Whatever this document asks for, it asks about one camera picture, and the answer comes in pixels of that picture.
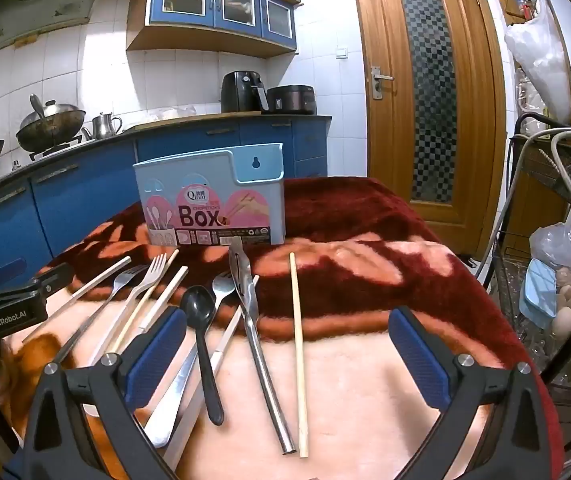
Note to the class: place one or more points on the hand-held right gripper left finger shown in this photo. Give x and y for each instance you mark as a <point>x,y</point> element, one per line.
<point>155,360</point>

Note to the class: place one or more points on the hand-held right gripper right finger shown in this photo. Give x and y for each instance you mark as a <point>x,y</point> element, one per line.
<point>420,360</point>

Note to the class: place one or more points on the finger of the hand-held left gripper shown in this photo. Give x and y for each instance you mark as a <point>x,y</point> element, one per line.
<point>57,276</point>
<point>7,268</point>

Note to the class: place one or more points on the wooden chopstick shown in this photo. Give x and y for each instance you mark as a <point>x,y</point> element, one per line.
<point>298,340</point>
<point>168,294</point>
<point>135,315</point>

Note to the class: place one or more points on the light blue chopstick box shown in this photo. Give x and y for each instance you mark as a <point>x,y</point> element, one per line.
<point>260,210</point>

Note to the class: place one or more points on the black plastic spoon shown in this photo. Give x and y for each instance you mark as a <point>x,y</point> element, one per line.
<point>198,305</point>

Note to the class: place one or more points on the blue base cabinet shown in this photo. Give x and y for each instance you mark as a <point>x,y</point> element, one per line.
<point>90,190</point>

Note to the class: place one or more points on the silver steel fork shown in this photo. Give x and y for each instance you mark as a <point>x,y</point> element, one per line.
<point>157,264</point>

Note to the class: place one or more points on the slotted steel knife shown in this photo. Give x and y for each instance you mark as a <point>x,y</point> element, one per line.
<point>248,300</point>

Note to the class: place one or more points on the red printed blanket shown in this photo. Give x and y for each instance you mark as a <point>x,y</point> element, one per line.
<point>365,240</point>

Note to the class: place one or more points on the light blue lid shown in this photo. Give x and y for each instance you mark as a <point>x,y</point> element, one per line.
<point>540,290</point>

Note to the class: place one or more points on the steel wok with lid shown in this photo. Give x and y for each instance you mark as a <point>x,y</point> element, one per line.
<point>50,127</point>

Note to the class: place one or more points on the steel kettle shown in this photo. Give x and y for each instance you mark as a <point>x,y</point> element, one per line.
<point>104,126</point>

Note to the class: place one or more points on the clear plastic bag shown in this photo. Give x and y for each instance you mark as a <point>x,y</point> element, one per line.
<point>560,245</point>

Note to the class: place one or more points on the wooden cutting board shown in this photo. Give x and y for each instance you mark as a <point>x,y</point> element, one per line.
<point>165,121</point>

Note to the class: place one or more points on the wooden door with glass panel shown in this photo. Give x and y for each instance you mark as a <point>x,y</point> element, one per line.
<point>390,160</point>

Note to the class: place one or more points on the black air fryer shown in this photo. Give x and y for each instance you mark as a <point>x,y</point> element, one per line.
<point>238,92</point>

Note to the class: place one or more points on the black rice cooker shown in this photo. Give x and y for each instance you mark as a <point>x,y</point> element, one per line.
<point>290,100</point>

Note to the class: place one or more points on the white plastic bag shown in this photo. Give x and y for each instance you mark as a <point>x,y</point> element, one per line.
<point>540,70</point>

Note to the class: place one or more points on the blue wall cabinet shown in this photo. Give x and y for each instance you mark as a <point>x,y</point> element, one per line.
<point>185,35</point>

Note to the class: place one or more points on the white light switch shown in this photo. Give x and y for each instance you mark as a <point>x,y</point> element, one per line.
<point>341,53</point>

